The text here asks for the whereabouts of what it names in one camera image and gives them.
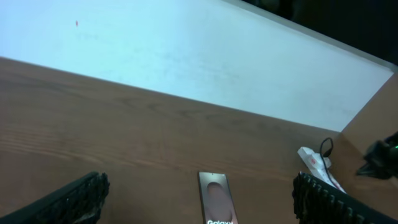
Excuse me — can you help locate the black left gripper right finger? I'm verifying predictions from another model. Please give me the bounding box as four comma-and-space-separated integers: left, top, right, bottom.
292, 172, 397, 224

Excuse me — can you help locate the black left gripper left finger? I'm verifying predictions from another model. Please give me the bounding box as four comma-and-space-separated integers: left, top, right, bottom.
1, 172, 110, 224

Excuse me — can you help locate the black USB charging cable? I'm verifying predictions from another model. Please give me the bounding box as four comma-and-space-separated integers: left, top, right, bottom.
319, 137, 340, 190

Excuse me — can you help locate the gold Galaxy smartphone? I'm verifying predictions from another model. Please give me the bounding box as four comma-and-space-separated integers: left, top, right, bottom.
198, 172, 238, 224

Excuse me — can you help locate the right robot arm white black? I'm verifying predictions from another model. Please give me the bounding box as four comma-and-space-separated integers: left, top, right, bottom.
356, 133, 397, 180

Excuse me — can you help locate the white red power strip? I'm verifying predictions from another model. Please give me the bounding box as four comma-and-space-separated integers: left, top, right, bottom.
297, 147, 345, 193

